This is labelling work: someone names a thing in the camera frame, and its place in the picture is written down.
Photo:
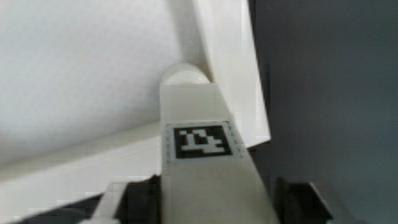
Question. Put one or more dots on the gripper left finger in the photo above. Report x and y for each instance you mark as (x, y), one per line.
(139, 209)

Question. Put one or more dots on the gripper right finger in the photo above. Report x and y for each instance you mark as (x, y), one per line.
(299, 205)

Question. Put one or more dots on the white desk leg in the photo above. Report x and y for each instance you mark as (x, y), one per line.
(214, 192)

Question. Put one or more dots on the white desk top tray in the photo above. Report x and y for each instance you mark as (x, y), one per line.
(86, 51)

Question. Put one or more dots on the white front fence bar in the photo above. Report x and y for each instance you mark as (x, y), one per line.
(68, 176)

